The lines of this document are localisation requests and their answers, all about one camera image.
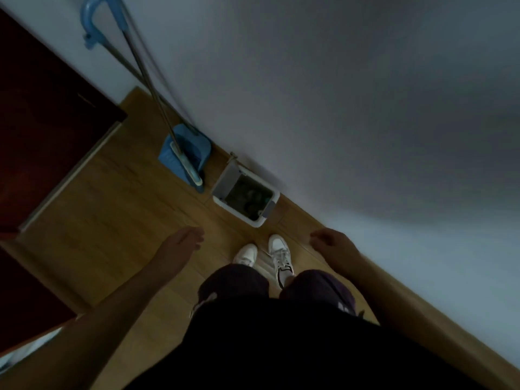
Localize person's black shirt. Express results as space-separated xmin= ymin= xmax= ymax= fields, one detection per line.
xmin=124 ymin=296 xmax=488 ymax=390

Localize person's left forearm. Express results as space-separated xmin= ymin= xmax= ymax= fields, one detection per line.
xmin=0 ymin=262 xmax=179 ymax=390

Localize person's right hand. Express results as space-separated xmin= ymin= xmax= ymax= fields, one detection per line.
xmin=310 ymin=228 xmax=365 ymax=269

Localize person's left white shoe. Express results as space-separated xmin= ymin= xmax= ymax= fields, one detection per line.
xmin=232 ymin=243 xmax=259 ymax=268

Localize blue handled broom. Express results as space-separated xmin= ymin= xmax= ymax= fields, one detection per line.
xmin=80 ymin=0 xmax=203 ymax=187

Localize person's white shoe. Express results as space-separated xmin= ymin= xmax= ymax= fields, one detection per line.
xmin=232 ymin=243 xmax=259 ymax=268
xmin=268 ymin=234 xmax=295 ymax=290

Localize dark wooden door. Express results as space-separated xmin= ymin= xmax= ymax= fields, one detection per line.
xmin=0 ymin=8 xmax=128 ymax=356

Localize person's right white shoe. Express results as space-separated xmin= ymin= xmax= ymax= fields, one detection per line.
xmin=268 ymin=234 xmax=295 ymax=290

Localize person's right forearm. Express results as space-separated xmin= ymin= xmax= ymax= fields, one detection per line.
xmin=345 ymin=258 xmax=520 ymax=390

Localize white trash bin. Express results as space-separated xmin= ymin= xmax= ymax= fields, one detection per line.
xmin=211 ymin=161 xmax=280 ymax=228

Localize blue dustpan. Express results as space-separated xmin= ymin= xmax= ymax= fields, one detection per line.
xmin=158 ymin=124 xmax=212 ymax=194

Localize person's dark shorts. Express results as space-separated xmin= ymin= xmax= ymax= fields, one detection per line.
xmin=190 ymin=264 xmax=358 ymax=319

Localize person's left hand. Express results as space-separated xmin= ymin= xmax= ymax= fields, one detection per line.
xmin=151 ymin=226 xmax=205 ymax=277

